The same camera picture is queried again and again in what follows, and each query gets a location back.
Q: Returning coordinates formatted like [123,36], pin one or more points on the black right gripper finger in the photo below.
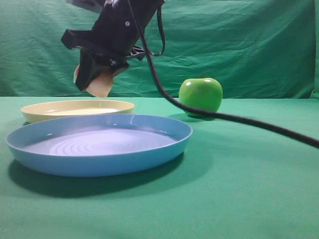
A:
[90,67]
[118,67]

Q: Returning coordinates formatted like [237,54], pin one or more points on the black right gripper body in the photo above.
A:
[114,33]

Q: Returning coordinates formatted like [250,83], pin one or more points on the yellow plate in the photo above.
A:
[58,109]

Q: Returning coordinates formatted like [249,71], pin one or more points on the blue plate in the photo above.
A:
[99,145]

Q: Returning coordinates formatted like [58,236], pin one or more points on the green apple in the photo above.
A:
[202,93]

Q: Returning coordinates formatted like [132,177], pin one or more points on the green cloth backdrop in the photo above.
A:
[254,48]

